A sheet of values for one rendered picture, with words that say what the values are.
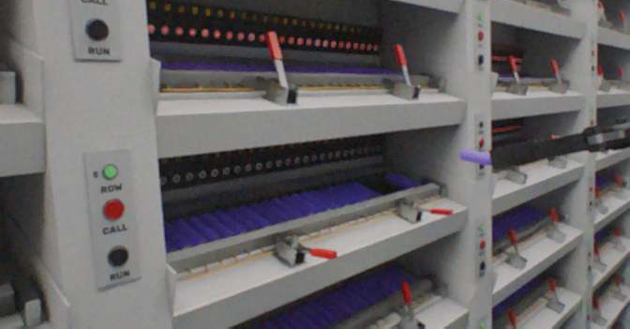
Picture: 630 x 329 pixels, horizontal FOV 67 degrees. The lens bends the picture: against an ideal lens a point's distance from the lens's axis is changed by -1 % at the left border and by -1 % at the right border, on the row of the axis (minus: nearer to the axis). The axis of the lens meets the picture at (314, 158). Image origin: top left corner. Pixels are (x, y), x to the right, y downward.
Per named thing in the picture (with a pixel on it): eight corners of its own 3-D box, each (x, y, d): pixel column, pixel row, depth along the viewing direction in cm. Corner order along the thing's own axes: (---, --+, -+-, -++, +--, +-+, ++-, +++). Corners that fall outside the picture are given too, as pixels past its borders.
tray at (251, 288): (462, 229, 91) (475, 183, 88) (168, 353, 49) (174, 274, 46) (381, 188, 104) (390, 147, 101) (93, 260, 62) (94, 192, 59)
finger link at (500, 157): (541, 160, 68) (538, 160, 67) (495, 169, 73) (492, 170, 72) (535, 140, 68) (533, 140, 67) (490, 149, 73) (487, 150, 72)
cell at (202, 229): (197, 226, 65) (223, 248, 61) (185, 229, 64) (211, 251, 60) (198, 214, 64) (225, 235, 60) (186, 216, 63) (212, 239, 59)
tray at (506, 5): (581, 39, 135) (598, -12, 131) (483, 18, 93) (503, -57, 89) (514, 27, 148) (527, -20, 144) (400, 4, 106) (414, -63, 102)
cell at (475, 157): (458, 160, 77) (498, 169, 72) (460, 149, 76) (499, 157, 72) (464, 159, 78) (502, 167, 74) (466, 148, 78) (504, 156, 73)
